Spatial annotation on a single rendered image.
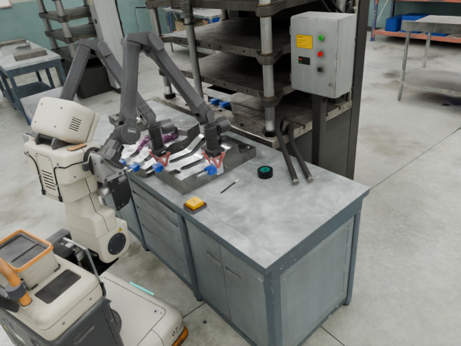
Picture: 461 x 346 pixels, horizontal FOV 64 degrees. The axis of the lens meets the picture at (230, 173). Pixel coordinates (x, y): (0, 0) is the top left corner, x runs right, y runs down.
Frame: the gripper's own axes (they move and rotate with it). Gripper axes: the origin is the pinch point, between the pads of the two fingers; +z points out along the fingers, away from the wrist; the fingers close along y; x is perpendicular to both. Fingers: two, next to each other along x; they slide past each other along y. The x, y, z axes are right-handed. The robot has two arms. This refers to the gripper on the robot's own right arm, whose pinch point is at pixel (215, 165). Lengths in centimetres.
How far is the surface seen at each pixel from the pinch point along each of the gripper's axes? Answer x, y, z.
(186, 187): 11.0, 10.3, 11.4
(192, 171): 5.0, 12.6, 6.0
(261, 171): -22.7, -7.7, 11.3
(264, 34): -60, 23, -46
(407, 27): -339, 78, 2
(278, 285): 12, -50, 33
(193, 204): 17.8, -4.1, 11.6
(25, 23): -111, 735, -5
